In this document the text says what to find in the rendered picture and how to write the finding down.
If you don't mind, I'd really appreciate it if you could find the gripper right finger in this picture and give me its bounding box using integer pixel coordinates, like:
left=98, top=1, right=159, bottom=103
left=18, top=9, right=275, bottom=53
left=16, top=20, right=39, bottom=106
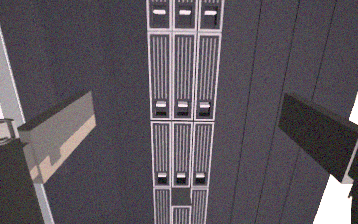
left=278, top=93, right=358, bottom=224

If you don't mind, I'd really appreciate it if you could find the black metal rack frame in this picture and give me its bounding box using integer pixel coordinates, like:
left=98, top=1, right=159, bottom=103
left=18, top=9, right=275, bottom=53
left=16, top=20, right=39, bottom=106
left=0, top=0, right=358, bottom=224

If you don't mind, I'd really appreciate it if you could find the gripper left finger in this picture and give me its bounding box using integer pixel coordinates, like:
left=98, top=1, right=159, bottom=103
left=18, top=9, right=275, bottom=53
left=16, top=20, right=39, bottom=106
left=0, top=91, right=96, bottom=224

